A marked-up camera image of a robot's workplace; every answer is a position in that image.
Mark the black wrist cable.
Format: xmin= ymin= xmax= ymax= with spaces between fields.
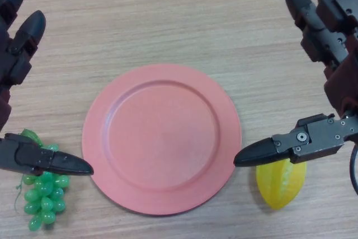
xmin=350 ymin=143 xmax=358 ymax=195

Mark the yellow plastic starfruit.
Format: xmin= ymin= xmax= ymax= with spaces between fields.
xmin=256 ymin=158 xmax=308 ymax=211

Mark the pink round plate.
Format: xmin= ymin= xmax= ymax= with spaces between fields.
xmin=82 ymin=64 xmax=242 ymax=217

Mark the green plastic grape bunch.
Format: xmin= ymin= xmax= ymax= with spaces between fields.
xmin=13 ymin=128 xmax=70 ymax=233

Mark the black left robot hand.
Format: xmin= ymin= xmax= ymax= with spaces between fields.
xmin=0 ymin=0 xmax=95 ymax=177

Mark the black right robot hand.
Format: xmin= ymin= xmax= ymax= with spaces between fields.
xmin=233 ymin=0 xmax=358 ymax=169

